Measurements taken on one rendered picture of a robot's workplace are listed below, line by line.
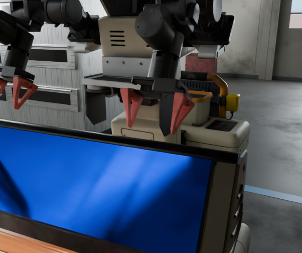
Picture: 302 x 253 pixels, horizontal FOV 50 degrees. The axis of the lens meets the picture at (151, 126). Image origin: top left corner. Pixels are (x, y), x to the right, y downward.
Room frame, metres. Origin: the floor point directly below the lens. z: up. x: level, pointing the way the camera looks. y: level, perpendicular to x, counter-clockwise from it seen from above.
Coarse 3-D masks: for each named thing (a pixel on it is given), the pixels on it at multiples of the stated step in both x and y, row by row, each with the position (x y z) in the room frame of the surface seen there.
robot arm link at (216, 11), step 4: (208, 0) 0.77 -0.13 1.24; (212, 0) 0.77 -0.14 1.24; (216, 0) 0.79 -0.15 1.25; (220, 0) 0.82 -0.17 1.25; (208, 4) 0.77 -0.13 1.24; (212, 4) 0.77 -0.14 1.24; (216, 4) 0.79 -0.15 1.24; (220, 4) 0.82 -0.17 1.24; (208, 8) 0.77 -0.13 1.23; (212, 8) 0.77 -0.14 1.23; (216, 8) 0.79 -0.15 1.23; (220, 8) 0.82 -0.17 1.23; (208, 12) 0.78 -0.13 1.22; (212, 12) 0.77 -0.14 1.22; (216, 12) 0.79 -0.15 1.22; (220, 12) 0.82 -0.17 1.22; (208, 16) 0.78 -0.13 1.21; (212, 16) 0.78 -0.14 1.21; (216, 16) 0.80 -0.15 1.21; (220, 16) 0.83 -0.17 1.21; (208, 20) 0.79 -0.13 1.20; (212, 20) 0.79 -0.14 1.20; (216, 20) 0.80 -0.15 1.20
